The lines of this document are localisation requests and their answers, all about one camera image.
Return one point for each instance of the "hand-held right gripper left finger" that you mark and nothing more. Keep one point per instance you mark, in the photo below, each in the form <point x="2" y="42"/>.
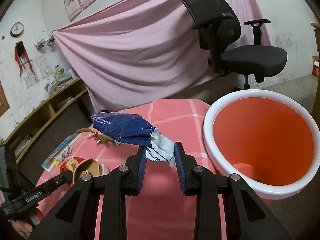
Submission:
<point x="141" y="166"/>

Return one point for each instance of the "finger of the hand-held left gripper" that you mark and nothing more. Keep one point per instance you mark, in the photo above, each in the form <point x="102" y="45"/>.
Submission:
<point x="62" y="178"/>

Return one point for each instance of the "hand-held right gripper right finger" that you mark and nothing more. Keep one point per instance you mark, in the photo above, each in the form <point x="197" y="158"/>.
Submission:
<point x="180" y="166"/>

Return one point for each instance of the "brown paper cup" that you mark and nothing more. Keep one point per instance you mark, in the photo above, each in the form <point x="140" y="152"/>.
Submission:
<point x="87" y="166"/>

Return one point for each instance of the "blue plastic packet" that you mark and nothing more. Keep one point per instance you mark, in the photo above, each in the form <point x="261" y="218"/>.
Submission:
<point x="120" y="127"/>

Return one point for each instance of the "orange bucket with white rim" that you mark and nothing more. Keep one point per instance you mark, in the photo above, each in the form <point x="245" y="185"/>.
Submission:
<point x="262" y="130"/>

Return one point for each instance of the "person's left hand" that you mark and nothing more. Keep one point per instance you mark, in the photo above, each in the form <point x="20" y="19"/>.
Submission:
<point x="22" y="228"/>

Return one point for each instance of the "red yellow snack wrapper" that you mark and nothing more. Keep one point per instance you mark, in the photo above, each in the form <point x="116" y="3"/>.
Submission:
<point x="70" y="163"/>

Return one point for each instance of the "white crumpled tissue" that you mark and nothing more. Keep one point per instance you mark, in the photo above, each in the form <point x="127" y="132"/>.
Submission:
<point x="63" y="155"/>

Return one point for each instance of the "colourful comic book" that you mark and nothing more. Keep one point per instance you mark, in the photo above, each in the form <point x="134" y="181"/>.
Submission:
<point x="60" y="150"/>

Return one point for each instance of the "pink checked tablecloth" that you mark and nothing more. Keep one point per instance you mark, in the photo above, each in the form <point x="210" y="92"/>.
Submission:
<point x="170" y="120"/>

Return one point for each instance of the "red berry sprig with leaves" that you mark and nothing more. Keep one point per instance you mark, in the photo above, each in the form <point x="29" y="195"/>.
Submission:
<point x="98" y="136"/>

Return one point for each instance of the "wooden shelf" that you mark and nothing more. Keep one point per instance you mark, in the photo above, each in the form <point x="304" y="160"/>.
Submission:
<point x="45" y="111"/>

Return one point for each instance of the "stack of papers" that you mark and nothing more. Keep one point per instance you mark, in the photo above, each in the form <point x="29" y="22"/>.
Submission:
<point x="63" y="102"/>

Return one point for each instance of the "stack of books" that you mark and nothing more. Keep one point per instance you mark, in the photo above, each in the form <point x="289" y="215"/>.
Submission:
<point x="60" y="82"/>

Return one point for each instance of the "green glass bottle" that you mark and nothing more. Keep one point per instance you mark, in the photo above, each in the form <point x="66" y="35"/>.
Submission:
<point x="59" y="73"/>

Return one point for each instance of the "pink hanging sheet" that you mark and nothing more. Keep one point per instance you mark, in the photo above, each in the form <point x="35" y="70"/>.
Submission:
<point x="137" y="50"/>

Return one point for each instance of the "red hanging scarf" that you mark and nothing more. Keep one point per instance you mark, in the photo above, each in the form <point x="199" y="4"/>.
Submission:
<point x="20" y="57"/>

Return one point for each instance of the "black office chair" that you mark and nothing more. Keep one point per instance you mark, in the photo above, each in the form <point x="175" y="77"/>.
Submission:
<point x="250" y="57"/>

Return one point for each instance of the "red cardboard box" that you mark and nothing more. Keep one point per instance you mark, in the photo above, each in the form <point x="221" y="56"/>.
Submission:
<point x="316" y="66"/>

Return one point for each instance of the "wooden picture frame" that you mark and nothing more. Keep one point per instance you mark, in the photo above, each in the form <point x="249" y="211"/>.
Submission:
<point x="3" y="102"/>

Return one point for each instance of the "white wall calendar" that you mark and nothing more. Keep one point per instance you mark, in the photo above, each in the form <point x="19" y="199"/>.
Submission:
<point x="35" y="72"/>

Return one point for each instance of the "wall mounted rack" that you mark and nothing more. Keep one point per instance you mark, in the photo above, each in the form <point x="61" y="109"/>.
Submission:
<point x="44" y="41"/>

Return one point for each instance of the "round wall clock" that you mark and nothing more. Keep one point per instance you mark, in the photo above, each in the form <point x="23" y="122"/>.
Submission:
<point x="17" y="29"/>

